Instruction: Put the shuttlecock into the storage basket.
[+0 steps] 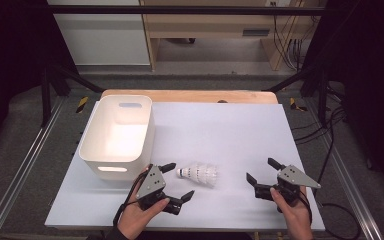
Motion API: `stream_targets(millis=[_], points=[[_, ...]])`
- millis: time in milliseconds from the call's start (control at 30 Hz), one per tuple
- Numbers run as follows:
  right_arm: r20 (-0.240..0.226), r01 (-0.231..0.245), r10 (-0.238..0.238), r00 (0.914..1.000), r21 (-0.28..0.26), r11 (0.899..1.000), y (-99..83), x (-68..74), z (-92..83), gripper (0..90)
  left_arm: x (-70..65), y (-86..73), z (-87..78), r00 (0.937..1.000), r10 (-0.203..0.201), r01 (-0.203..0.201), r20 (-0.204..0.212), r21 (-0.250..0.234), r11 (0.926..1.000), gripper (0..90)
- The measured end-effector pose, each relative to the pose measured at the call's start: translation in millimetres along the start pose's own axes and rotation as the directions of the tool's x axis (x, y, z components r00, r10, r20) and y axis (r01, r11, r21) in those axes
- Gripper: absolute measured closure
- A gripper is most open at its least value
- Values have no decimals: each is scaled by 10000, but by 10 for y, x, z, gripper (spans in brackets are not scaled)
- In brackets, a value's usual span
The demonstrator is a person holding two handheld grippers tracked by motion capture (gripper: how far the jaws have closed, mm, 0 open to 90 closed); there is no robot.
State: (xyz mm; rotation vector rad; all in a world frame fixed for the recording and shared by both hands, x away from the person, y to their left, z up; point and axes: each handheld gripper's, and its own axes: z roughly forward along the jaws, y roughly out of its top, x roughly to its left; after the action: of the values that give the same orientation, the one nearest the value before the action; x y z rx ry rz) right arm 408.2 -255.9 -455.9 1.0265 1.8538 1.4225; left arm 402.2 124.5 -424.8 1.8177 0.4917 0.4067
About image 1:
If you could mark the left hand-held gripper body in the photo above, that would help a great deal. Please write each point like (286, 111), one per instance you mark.
(151, 183)

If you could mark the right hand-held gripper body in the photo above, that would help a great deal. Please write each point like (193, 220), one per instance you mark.
(295, 178)

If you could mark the white plastic shuttlecock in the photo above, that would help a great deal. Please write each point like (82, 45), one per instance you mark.
(200, 174)

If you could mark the white plastic storage bin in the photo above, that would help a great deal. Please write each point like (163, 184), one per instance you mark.
(120, 133)

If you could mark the person's right hand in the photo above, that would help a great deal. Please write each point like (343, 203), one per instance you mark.
(296, 216)

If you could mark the person's left hand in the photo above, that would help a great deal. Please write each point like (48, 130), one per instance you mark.
(135, 218)

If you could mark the white table cover sheet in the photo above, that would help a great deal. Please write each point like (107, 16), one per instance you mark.
(220, 140)

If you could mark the yellow black tape strip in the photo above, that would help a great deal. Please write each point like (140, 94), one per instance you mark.
(82, 104)
(293, 104)

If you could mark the black metal stand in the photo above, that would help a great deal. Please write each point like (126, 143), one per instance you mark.
(321, 93)
(46, 93)

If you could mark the dark curtain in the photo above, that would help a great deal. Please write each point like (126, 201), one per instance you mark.
(10, 66)
(370, 83)

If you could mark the white cabinet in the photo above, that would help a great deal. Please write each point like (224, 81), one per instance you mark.
(103, 43)

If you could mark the light wooden desk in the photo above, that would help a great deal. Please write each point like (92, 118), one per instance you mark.
(206, 25)

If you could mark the aluminium floor rail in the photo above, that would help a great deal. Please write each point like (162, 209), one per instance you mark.
(350, 186)
(20, 173)

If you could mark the black metal frame bar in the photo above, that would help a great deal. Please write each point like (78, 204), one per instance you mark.
(180, 10)

